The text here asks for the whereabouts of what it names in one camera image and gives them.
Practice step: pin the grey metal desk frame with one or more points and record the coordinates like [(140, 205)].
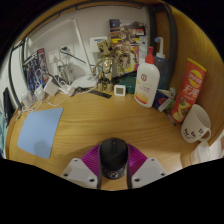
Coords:
[(171, 40)]

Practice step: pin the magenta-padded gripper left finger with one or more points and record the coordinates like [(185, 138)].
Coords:
[(78, 171)]

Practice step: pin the white printed mug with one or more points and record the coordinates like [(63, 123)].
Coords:
[(195, 125)]

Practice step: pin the white power strip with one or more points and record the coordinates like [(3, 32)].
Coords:
[(68, 90)]

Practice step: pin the white blue-marked wall plate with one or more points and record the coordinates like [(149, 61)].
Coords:
[(96, 41)]

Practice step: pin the white red-capped lotion bottle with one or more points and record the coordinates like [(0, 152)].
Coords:
[(146, 85)]

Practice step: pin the black hanging pouch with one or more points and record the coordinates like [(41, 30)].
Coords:
[(8, 101)]

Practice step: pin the flat black strip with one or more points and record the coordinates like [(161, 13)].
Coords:
[(100, 94)]

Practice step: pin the white plug charger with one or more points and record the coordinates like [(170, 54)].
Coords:
[(39, 93)]

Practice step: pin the blue robot model box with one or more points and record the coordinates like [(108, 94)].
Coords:
[(35, 68)]

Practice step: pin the light blue mouse pad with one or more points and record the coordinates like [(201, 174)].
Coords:
[(40, 131)]

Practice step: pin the white adapter block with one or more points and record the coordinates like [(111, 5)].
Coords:
[(51, 87)]

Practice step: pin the white tissue packet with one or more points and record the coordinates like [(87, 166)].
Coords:
[(200, 152)]

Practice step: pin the dark green box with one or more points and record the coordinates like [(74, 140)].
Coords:
[(129, 85)]

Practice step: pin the brown tree figure toy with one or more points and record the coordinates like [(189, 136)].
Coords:
[(106, 65)]

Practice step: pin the dark white-nozzle spray bottle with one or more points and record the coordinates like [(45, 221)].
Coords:
[(161, 66)]

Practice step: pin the red chips tube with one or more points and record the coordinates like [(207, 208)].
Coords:
[(188, 90)]

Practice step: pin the small white desk clock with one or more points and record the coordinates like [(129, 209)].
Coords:
[(119, 90)]

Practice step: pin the white wall socket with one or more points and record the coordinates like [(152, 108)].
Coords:
[(68, 53), (53, 56)]

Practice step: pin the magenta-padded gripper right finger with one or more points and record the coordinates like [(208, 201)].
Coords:
[(148, 170)]

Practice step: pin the clear plastic jar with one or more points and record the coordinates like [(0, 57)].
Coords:
[(27, 97)]

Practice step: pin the black computer mouse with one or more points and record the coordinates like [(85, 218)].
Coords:
[(114, 156)]

